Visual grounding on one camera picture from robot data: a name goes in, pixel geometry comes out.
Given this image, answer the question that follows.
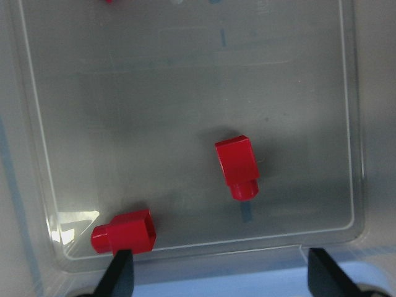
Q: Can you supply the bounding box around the blue plastic tray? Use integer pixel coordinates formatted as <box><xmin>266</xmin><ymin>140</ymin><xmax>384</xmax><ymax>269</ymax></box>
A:
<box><xmin>133</xmin><ymin>261</ymin><xmax>395</xmax><ymax>296</ymax></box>

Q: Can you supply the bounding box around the clear plastic storage box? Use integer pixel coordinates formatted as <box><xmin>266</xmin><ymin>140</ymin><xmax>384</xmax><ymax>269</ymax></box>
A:
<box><xmin>1</xmin><ymin>1</ymin><xmax>395</xmax><ymax>296</ymax></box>

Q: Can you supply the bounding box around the red block picked up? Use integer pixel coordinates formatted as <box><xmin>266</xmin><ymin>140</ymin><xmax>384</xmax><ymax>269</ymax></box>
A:
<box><xmin>215</xmin><ymin>135</ymin><xmax>260</xmax><ymax>202</ymax></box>

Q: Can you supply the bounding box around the red block near latch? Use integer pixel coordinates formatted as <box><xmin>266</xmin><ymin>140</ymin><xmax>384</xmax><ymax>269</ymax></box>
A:
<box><xmin>90</xmin><ymin>209</ymin><xmax>157</xmax><ymax>254</ymax></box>

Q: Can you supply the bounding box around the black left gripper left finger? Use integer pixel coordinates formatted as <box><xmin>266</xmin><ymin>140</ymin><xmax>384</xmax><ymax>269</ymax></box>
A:
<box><xmin>92</xmin><ymin>250</ymin><xmax>134</xmax><ymax>297</ymax></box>

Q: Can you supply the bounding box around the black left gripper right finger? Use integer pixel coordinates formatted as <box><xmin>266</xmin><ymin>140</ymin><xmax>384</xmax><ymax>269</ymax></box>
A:
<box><xmin>308</xmin><ymin>248</ymin><xmax>362</xmax><ymax>297</ymax></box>

